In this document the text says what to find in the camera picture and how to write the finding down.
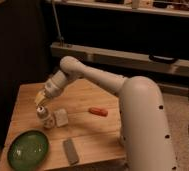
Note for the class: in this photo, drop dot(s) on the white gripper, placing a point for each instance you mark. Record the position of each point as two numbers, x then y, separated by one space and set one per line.
53 87

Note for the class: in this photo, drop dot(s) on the small clear plastic bottle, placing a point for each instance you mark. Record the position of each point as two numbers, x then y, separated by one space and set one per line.
45 117

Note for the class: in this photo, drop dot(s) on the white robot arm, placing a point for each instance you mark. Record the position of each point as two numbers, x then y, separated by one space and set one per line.
144 125

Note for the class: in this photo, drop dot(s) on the white sponge block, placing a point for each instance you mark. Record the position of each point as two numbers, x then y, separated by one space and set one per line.
61 117

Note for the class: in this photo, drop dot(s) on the orange red oblong object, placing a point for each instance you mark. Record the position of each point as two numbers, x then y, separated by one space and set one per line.
98 111

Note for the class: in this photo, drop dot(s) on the wooden table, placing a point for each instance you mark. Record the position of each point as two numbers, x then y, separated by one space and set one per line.
96 138

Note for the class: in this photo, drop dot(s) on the metal pole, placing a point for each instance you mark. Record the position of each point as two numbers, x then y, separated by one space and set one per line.
60 37

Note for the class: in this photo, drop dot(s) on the grey rectangular block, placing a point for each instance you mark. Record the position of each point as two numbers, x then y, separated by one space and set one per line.
70 152

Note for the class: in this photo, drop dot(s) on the upper wooden shelf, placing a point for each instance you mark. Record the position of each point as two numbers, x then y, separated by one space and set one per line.
117 7

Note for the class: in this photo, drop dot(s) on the grey metal bench rail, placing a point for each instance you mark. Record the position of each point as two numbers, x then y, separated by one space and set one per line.
119 59

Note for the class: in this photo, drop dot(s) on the black handle on rail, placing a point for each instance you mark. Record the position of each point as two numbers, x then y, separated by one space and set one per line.
162 59

